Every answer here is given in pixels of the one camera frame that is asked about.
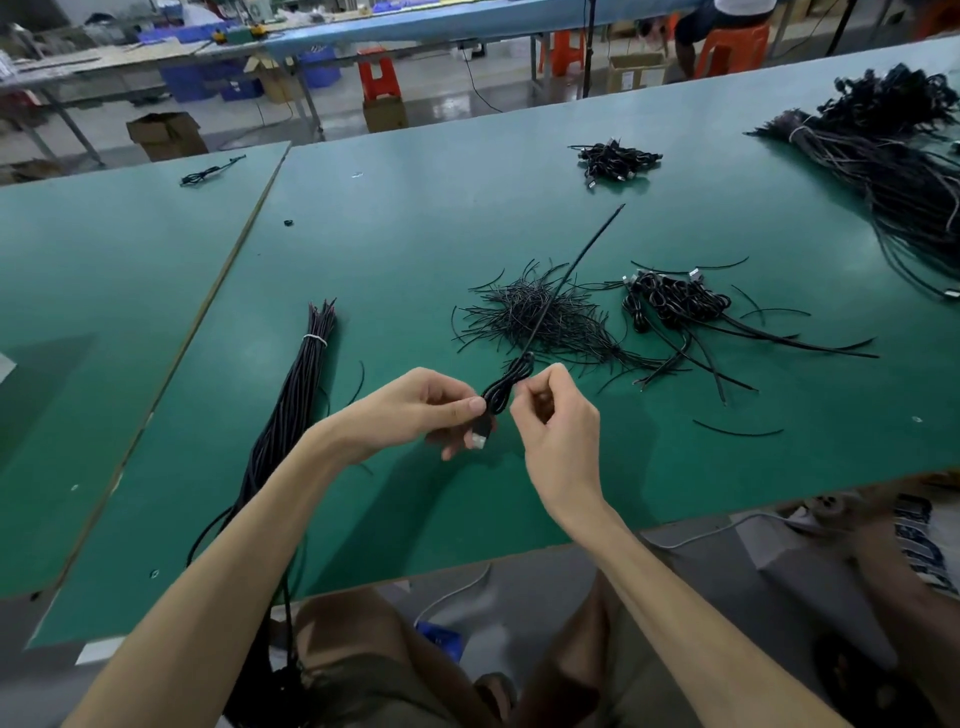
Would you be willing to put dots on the person's left hand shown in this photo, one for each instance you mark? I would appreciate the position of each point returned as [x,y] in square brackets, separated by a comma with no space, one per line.
[405,413]

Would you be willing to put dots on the person's right hand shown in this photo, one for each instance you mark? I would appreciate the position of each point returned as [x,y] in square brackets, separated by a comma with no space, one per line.
[563,443]

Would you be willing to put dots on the person's left forearm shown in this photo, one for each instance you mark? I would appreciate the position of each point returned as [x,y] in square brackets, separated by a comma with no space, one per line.
[210,600]

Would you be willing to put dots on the person's right forearm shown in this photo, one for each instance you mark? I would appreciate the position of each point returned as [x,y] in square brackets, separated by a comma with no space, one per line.
[698,630]

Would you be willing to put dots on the person's brown shorts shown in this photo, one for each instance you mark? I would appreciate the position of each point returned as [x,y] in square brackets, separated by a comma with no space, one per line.
[368,668]

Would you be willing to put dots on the person's right leg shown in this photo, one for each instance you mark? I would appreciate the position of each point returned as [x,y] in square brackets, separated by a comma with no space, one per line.
[915,600]

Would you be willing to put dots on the blue plastic item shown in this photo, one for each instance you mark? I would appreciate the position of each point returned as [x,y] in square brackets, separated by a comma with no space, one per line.
[441,642]

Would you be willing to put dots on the black sandal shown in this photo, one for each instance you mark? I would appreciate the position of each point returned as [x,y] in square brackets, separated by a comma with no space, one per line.
[495,702]

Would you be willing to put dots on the small cardboard box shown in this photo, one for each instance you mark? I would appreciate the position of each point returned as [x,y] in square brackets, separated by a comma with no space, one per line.
[386,116]

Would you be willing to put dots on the red plastic stool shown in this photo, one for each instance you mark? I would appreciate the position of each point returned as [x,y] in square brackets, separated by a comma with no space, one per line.
[380,75]

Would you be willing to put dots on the open cardboard box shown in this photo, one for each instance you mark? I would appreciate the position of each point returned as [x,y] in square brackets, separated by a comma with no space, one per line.
[167,137]

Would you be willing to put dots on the orange plastic stool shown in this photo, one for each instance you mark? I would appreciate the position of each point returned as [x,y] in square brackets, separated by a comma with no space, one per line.
[566,54]
[732,53]

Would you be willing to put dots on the black fan on stand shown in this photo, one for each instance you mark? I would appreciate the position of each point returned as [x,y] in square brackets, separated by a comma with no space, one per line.
[588,53]

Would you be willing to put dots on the long blue workbench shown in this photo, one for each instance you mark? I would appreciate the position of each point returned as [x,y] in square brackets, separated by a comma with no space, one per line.
[450,23]

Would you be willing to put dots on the large white box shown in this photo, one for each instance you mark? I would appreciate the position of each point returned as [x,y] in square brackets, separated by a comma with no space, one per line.
[6,368]

